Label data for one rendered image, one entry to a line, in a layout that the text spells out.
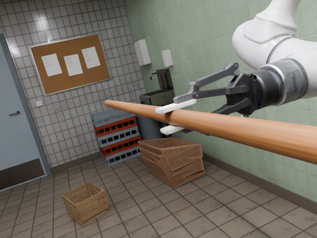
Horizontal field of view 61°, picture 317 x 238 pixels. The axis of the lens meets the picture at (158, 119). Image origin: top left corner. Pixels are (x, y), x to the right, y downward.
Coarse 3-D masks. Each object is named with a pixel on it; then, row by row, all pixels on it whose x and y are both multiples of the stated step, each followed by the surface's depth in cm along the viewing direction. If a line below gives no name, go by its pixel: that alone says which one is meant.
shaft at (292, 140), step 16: (144, 112) 62; (176, 112) 45; (192, 112) 41; (192, 128) 40; (208, 128) 35; (224, 128) 31; (240, 128) 29; (256, 128) 26; (272, 128) 24; (288, 128) 23; (304, 128) 22; (256, 144) 27; (272, 144) 24; (288, 144) 22; (304, 144) 21; (304, 160) 22
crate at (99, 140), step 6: (120, 132) 390; (126, 132) 433; (132, 132) 423; (138, 132) 400; (96, 138) 409; (102, 138) 383; (108, 138) 422; (114, 138) 413; (120, 138) 391; (126, 138) 394; (102, 144) 384; (108, 144) 387
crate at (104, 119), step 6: (96, 114) 413; (102, 114) 379; (108, 114) 381; (114, 114) 384; (120, 114) 388; (126, 114) 415; (132, 114) 393; (96, 120) 376; (102, 120) 379; (108, 120) 382; (114, 120) 385; (96, 126) 377
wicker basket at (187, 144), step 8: (144, 144) 294; (152, 144) 319; (160, 144) 325; (184, 144) 312; (192, 144) 281; (152, 152) 288; (160, 152) 266; (168, 152) 268; (176, 152) 272; (184, 152) 277; (192, 152) 282; (200, 152) 286; (168, 160) 268; (176, 160) 272; (184, 160) 277; (176, 168) 273
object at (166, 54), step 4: (164, 52) 324; (168, 52) 325; (164, 56) 326; (168, 56) 326; (164, 60) 330; (168, 60) 326; (172, 60) 328; (164, 64) 334; (168, 64) 327; (172, 64) 328
